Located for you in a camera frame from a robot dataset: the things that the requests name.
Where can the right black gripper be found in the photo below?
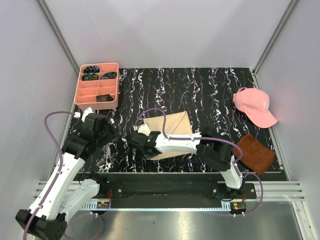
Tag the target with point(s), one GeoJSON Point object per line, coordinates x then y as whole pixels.
{"type": "Point", "coordinates": [147, 157]}

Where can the dark patterned object in box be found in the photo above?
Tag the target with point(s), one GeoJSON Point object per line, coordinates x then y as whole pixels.
{"type": "Point", "coordinates": [104, 98]}

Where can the brown suede cloth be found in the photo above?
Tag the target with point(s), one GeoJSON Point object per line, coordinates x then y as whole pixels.
{"type": "Point", "coordinates": [255, 155]}

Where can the beige cloth napkin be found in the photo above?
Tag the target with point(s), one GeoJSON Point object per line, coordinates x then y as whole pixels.
{"type": "Point", "coordinates": [176, 124]}

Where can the clear plastic utensils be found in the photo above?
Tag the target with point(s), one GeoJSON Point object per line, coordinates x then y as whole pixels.
{"type": "Point", "coordinates": [106, 159]}

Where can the pink plastic divided organizer box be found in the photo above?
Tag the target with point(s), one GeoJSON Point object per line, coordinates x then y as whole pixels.
{"type": "Point", "coordinates": [86, 91]}

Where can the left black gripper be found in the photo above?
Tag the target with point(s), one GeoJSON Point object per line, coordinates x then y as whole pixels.
{"type": "Point", "coordinates": [112, 132]}

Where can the black marbled table mat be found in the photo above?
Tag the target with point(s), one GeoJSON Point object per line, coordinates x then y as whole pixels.
{"type": "Point", "coordinates": [205, 93]}

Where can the blue patterned object top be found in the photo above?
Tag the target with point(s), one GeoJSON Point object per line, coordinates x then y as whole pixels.
{"type": "Point", "coordinates": [91, 69]}

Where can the blue yellow patterned object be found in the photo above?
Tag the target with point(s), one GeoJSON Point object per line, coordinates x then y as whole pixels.
{"type": "Point", "coordinates": [90, 77]}

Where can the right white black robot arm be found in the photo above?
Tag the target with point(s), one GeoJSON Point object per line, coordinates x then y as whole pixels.
{"type": "Point", "coordinates": [218, 154]}

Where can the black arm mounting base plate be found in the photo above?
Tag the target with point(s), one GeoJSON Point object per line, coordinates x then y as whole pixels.
{"type": "Point", "coordinates": [171, 191]}

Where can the pink baseball cap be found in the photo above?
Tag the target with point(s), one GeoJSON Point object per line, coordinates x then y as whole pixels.
{"type": "Point", "coordinates": [255, 104]}

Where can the blue patterned object right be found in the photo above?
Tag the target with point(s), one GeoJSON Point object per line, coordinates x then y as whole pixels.
{"type": "Point", "coordinates": [109, 75]}

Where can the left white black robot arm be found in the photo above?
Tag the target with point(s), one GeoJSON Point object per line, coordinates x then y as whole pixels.
{"type": "Point", "coordinates": [48, 216]}

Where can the left orange connector box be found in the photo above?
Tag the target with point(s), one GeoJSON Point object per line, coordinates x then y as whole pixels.
{"type": "Point", "coordinates": [103, 204]}

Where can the grey slotted cable duct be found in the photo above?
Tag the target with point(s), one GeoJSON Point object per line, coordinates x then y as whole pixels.
{"type": "Point", "coordinates": [96, 206]}

